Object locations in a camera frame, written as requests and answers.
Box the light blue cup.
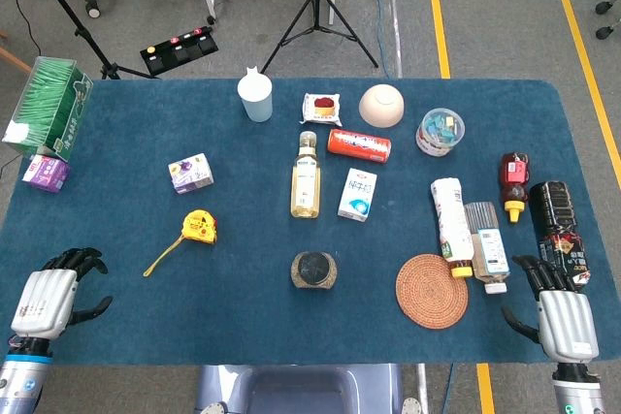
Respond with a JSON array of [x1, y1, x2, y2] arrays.
[[237, 66, 274, 123]]

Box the black slanted light stand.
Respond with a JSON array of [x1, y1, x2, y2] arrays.
[[18, 0, 159, 80]]

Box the black foot pedal box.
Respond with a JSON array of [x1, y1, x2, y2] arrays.
[[140, 25, 219, 77]]

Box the black chair casters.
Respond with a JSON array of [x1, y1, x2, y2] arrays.
[[595, 0, 621, 41]]

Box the white bottle yellow cap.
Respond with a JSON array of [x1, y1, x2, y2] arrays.
[[430, 177, 475, 279]]

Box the purple white small carton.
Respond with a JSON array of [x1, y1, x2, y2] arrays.
[[167, 152, 215, 195]]

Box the beige bowl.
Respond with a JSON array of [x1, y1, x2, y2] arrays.
[[358, 83, 406, 129]]

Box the purple tissue pack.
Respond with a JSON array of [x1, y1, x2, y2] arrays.
[[21, 153, 72, 194]]

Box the round woven coaster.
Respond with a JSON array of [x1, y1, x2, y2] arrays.
[[395, 253, 470, 331]]

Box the right five-finger robot hand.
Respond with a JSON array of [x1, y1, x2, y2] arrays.
[[501, 254, 601, 365]]

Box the black floor cable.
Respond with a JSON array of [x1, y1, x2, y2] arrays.
[[0, 0, 43, 56]]

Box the clear tub of clips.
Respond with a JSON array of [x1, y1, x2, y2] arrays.
[[415, 108, 466, 158]]

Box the large black drink bottle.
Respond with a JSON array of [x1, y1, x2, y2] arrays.
[[528, 180, 594, 292]]

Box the dark red squeeze bottle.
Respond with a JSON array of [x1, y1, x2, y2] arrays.
[[500, 151, 531, 224]]

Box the yellow tape measure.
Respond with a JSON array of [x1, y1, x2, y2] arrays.
[[143, 208, 218, 278]]

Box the blue floor cable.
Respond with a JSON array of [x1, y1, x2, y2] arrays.
[[351, 0, 392, 80]]

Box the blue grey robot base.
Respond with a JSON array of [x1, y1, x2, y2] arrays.
[[193, 364, 431, 414]]

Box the clear bottle yellow liquid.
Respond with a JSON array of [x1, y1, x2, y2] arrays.
[[289, 130, 322, 220]]

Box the left five-finger robot hand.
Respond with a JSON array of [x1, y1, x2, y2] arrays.
[[10, 247, 114, 340]]

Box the green tea bag box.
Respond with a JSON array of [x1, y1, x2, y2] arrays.
[[1, 55, 94, 163]]

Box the white blue milk carton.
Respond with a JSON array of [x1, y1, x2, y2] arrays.
[[337, 167, 378, 223]]

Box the clear bottle white cap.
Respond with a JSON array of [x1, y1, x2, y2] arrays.
[[463, 201, 511, 295]]

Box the packaged small cake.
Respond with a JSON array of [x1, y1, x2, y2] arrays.
[[299, 92, 343, 128]]

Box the orange red drink can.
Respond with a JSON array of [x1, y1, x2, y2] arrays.
[[326, 128, 393, 164]]

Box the seed jar black lid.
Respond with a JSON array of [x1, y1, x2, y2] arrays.
[[290, 250, 339, 290]]

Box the blue table cloth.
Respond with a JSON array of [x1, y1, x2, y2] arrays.
[[0, 77, 621, 366]]

